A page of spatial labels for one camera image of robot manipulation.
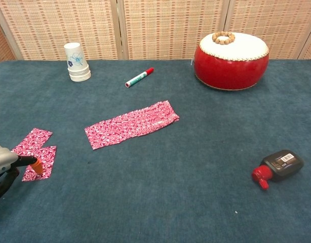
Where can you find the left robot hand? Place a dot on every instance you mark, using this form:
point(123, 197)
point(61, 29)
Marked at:
point(4, 159)

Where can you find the row of red patterned packets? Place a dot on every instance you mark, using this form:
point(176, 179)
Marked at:
point(135, 124)

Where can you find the teal felt table cloth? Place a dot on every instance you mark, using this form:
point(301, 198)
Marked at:
point(155, 197)

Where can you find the red drum with white skin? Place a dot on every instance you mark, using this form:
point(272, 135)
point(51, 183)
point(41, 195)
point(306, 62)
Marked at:
point(229, 69)

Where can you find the woven bamboo folding screen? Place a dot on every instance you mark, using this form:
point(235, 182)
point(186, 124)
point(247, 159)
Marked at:
point(170, 27)

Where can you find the plain white paper cup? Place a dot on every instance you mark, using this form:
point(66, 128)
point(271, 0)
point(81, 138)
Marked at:
point(80, 79)
point(80, 75)
point(80, 72)

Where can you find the red capped whiteboard marker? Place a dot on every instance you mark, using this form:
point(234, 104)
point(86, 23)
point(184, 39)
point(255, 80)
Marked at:
point(139, 77)

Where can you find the black ink bottle red cap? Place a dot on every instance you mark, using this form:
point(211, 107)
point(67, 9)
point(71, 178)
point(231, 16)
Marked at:
point(282, 165)

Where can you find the floral white paper cup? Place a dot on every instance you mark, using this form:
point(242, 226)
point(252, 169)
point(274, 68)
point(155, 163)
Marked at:
point(74, 57)

